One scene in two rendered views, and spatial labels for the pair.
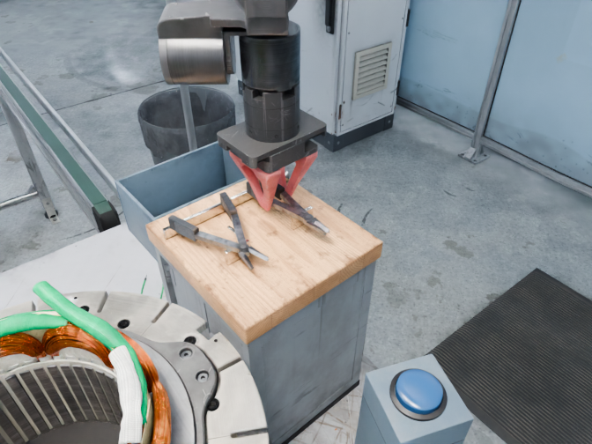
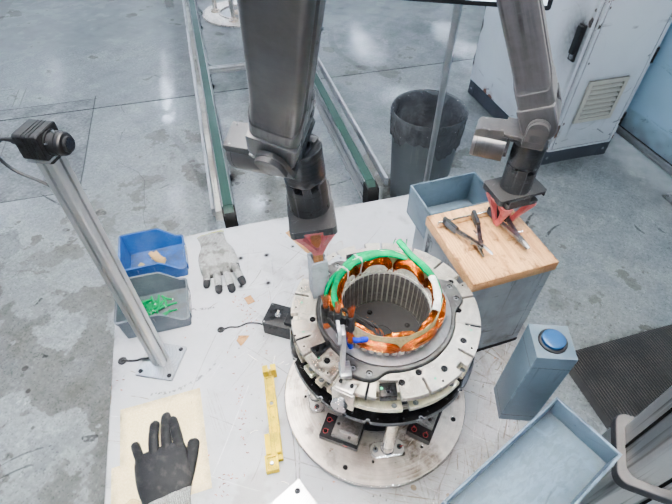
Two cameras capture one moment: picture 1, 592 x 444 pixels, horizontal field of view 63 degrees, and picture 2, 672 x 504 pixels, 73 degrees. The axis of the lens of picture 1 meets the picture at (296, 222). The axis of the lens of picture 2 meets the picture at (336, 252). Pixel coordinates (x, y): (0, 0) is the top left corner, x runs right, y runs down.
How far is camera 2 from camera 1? 0.44 m
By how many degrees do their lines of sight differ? 18
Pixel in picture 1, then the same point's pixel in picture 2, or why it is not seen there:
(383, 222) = (566, 238)
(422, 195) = (611, 224)
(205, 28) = (499, 136)
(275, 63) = (529, 159)
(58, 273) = (344, 221)
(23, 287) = not seen: hidden behind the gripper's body
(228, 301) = (466, 269)
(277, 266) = (495, 258)
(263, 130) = (511, 188)
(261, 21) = (530, 143)
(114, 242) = (377, 210)
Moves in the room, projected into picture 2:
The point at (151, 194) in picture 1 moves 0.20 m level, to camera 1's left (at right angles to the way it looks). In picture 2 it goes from (425, 195) to (347, 175)
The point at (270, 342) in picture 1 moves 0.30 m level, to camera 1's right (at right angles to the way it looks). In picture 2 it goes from (480, 295) to (648, 345)
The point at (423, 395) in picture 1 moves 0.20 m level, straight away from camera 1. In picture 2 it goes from (555, 341) to (609, 281)
